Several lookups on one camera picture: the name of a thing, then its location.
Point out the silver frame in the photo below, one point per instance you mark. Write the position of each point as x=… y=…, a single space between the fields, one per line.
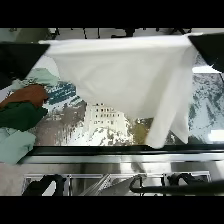
x=110 y=165

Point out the orange garment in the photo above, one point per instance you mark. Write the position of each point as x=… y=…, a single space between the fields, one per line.
x=28 y=95

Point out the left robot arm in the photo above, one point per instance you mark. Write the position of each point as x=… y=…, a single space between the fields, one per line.
x=16 y=60

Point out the dark green garment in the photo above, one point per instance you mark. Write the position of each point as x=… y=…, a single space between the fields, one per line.
x=21 y=116

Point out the white T-shirt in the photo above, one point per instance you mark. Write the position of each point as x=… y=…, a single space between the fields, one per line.
x=126 y=76

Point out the pale green garment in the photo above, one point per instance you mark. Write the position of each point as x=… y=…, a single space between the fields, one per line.
x=41 y=77
x=15 y=145

